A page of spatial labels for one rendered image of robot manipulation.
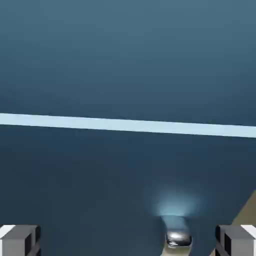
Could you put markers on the blue painted cabinet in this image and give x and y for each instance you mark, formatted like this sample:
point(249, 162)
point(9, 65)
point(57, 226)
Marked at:
point(128, 125)

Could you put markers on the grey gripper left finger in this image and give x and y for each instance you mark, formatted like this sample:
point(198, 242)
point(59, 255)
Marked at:
point(18, 242)

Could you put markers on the blue cabinet door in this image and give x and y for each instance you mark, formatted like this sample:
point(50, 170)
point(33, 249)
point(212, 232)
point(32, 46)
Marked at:
point(128, 56)
point(90, 180)

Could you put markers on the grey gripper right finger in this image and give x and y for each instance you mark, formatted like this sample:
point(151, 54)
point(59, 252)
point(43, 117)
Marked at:
point(238, 242)

